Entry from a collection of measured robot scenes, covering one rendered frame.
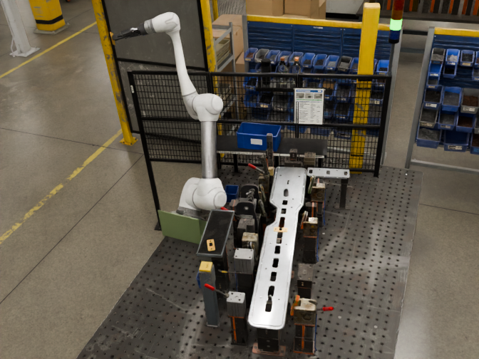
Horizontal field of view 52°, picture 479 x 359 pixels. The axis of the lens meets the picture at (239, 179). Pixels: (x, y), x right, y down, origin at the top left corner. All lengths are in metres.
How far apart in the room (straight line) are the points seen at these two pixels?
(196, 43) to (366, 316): 3.05
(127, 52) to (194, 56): 0.79
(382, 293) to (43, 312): 2.57
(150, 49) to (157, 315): 2.98
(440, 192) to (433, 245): 0.76
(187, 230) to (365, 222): 1.24
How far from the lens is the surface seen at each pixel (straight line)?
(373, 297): 3.06
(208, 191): 3.14
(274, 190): 3.26
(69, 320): 4.09
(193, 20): 4.79
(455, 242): 4.58
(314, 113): 3.64
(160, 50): 5.10
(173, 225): 3.35
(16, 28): 9.24
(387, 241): 3.40
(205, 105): 3.12
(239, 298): 2.53
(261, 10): 7.04
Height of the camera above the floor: 3.00
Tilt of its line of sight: 36 degrees down
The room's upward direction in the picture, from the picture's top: 4 degrees counter-clockwise
